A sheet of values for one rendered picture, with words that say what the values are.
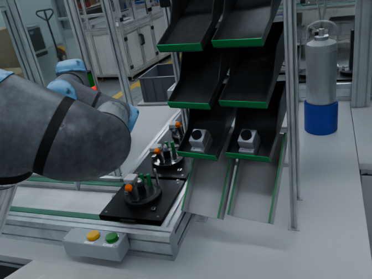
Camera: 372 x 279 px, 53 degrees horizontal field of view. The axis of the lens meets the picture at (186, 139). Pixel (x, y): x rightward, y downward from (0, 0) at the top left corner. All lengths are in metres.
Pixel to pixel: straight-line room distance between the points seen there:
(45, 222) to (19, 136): 0.96
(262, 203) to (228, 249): 0.21
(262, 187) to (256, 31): 0.47
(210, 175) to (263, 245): 0.28
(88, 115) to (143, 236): 0.77
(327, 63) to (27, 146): 1.48
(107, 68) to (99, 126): 6.20
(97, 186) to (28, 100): 1.10
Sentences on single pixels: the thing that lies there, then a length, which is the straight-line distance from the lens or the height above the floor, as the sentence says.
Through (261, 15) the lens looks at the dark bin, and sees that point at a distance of 1.02.
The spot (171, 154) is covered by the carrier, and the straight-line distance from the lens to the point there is 1.57.
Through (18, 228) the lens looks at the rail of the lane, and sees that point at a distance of 1.55.
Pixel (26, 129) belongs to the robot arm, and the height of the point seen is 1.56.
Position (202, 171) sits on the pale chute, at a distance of 1.22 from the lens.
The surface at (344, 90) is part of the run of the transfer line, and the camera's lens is 2.29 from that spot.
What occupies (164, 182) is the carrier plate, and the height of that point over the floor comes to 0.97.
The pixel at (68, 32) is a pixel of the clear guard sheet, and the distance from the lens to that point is 1.41.
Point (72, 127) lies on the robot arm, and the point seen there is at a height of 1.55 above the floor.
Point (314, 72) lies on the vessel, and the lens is 1.80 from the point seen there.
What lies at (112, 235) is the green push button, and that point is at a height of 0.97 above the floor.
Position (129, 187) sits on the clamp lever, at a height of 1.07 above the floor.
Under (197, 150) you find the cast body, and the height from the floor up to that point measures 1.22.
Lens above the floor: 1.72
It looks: 26 degrees down
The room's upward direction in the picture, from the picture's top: 10 degrees counter-clockwise
